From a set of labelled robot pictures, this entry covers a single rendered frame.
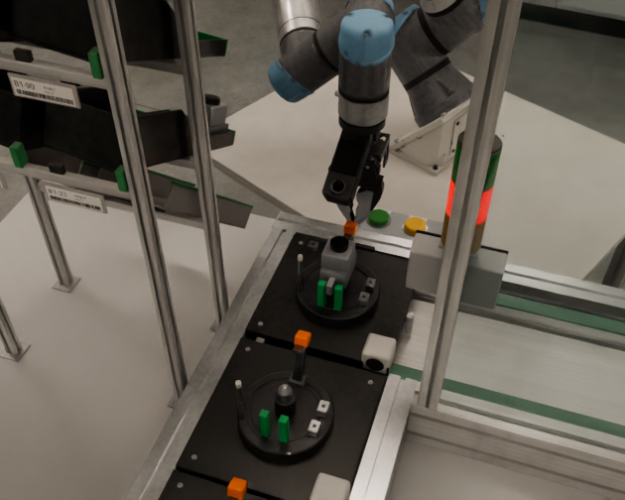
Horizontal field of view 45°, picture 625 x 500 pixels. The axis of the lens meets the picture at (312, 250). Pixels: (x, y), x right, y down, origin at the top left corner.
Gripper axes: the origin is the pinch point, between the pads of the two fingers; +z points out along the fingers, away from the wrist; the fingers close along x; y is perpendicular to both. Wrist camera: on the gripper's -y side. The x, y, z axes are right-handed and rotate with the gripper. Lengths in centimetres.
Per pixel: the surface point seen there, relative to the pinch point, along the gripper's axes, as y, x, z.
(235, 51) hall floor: 216, 120, 107
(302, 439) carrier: -37.4, -3.7, 7.6
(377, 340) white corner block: -17.2, -9.2, 7.5
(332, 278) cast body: -11.6, -0.1, 2.0
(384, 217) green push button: 13.0, -2.6, 9.5
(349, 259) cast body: -9.8, -2.2, -1.2
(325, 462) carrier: -38.7, -7.6, 9.5
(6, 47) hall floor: 183, 230, 107
